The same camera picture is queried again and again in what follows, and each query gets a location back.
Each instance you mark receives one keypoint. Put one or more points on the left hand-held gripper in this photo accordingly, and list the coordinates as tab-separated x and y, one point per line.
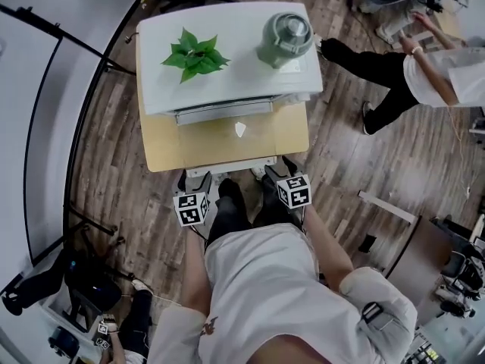
191	209

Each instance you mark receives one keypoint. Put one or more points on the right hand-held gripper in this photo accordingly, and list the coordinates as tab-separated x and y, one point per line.
295	193

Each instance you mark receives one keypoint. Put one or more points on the person's right forearm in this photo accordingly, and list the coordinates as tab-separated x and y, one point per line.
329	256

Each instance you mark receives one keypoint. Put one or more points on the person's left forearm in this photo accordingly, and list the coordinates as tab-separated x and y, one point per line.
197	271

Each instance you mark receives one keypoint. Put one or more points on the white oven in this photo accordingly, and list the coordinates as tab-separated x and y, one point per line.
235	82

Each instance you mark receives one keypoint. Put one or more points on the person's right white shoe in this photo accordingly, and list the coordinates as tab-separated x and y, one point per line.
258	173

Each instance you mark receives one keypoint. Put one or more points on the white keyboard tray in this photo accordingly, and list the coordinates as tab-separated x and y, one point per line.
227	167

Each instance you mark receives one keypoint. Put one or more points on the person's dark trousers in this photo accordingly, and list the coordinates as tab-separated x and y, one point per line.
227	211

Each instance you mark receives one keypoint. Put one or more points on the square wooden table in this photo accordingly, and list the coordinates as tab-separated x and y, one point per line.
227	142

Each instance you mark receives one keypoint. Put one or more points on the person's white shirt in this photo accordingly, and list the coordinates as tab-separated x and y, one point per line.
265	279

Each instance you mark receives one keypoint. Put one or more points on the white metal beam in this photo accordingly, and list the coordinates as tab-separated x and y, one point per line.
386	203

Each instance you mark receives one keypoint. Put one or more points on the small green potted plant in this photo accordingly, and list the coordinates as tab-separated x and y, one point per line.
189	57

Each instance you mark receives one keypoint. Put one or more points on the green shaker bottle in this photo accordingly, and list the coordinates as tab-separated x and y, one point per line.
284	40

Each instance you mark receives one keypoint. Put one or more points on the black framed whiteboard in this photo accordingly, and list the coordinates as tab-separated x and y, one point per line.
15	146

